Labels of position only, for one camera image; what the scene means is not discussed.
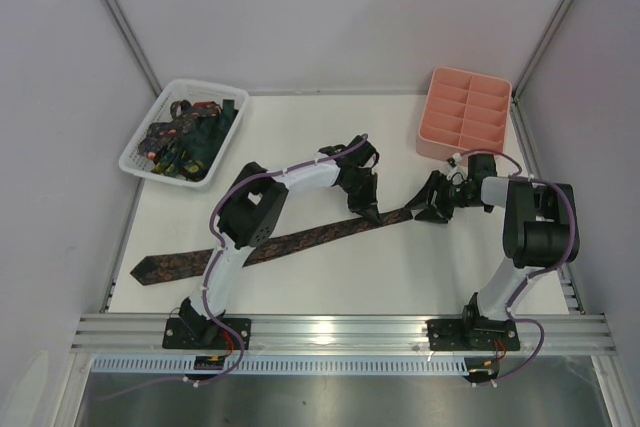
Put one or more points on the aluminium corner post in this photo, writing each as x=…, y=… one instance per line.
x=119, y=18
x=550, y=31

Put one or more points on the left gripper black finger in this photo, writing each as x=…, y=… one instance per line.
x=372, y=214
x=357, y=210

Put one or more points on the right aluminium corner post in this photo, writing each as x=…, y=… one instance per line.
x=550, y=31

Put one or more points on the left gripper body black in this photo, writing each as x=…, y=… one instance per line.
x=364, y=192

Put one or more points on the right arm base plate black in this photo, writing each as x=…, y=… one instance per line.
x=456, y=334

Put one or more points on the dark green tie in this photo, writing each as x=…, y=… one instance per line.
x=199, y=148

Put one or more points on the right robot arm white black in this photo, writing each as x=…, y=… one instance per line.
x=539, y=235

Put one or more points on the aluminium mounting rail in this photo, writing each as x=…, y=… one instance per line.
x=343, y=334

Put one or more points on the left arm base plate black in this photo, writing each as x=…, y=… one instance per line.
x=240, y=332

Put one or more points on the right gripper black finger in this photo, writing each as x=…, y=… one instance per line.
x=433, y=214
x=424, y=197

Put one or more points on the white plastic basket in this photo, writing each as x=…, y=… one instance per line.
x=165, y=168

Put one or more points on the left aluminium corner post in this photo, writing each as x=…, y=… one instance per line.
x=119, y=18

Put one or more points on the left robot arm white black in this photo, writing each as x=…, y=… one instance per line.
x=246, y=217

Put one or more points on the navy tie with red dots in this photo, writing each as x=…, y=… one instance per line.
x=185, y=118

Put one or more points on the pink divided organizer tray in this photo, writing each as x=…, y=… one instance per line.
x=463, y=111

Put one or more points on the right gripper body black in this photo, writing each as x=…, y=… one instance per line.
x=443, y=192

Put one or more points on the white slotted cable duct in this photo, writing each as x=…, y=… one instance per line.
x=417, y=365

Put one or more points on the dark brown floral tie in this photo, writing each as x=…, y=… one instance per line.
x=163, y=268

